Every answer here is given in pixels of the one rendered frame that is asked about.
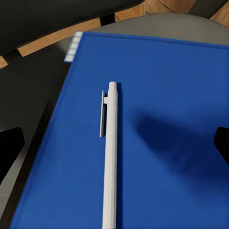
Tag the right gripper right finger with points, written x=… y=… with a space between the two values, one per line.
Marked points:
x=221 y=141

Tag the pen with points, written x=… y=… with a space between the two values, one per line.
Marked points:
x=109 y=191

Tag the bookcase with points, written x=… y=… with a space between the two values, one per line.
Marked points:
x=130 y=13

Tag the folder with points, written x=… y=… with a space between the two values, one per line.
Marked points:
x=172 y=95

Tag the cabinet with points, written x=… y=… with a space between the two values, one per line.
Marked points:
x=182 y=6

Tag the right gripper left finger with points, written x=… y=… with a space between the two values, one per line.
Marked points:
x=11 y=143

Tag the swivel chair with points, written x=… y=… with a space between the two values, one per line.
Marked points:
x=26 y=82

